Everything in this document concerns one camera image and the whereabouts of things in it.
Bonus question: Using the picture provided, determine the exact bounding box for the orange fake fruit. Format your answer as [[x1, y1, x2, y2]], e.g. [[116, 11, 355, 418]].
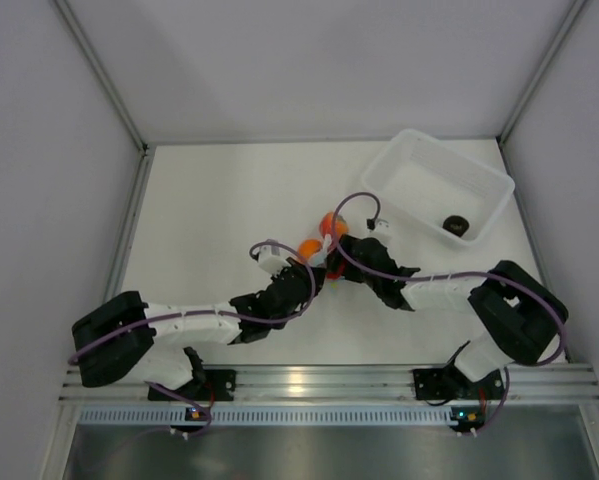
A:
[[297, 238, 322, 263]]

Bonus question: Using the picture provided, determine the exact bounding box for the clear zip top bag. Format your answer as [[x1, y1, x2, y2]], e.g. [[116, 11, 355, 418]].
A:
[[304, 224, 338, 268]]

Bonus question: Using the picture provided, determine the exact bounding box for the yellow fake bell pepper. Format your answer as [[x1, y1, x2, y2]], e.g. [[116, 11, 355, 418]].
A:
[[318, 211, 349, 238]]

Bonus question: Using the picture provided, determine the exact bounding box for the black fake food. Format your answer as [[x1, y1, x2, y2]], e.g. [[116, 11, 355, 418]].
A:
[[442, 215, 470, 238]]

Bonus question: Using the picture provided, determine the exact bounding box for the red fake pepper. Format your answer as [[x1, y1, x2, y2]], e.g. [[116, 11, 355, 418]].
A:
[[326, 252, 346, 280]]

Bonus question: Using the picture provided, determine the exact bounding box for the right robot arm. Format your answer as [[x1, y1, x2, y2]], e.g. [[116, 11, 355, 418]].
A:
[[333, 235, 568, 402]]

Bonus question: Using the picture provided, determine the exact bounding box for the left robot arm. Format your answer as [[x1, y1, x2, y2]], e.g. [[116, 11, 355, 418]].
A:
[[69, 259, 326, 400]]

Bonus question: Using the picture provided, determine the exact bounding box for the white plastic basket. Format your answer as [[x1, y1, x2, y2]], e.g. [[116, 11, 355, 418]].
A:
[[360, 129, 515, 248]]

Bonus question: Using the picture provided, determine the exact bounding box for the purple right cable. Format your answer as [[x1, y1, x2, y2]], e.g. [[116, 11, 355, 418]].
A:
[[331, 192, 568, 366]]

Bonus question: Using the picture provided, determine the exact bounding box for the purple cable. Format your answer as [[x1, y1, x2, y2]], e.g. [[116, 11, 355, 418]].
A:
[[67, 239, 316, 366], [331, 192, 568, 366]]

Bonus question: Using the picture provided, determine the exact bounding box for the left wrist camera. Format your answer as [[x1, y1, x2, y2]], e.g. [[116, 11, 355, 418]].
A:
[[255, 244, 288, 276]]

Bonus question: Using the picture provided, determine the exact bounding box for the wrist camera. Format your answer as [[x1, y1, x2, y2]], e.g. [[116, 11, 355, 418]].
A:
[[255, 244, 288, 276], [368, 219, 392, 246]]

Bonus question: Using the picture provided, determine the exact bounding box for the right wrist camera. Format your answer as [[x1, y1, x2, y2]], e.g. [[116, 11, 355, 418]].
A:
[[368, 219, 392, 246]]

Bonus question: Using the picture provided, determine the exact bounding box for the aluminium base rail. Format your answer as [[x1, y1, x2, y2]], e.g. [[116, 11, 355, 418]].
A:
[[59, 363, 599, 405]]

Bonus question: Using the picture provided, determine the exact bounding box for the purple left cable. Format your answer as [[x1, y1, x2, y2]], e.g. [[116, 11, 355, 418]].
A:
[[67, 239, 316, 366]]

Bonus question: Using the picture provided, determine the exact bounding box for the white slotted cable duct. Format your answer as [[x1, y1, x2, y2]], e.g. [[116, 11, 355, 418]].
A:
[[79, 405, 483, 429]]

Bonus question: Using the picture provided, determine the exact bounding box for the aluminium frame post left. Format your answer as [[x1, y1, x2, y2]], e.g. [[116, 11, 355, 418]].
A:
[[52, 0, 148, 153]]

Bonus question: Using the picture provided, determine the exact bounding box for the aluminium frame post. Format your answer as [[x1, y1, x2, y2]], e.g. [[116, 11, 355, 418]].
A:
[[52, 0, 148, 153], [497, 0, 590, 147]]

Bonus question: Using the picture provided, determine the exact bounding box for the aluminium frame post right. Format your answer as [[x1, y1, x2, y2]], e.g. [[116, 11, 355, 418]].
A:
[[497, 0, 590, 147]]

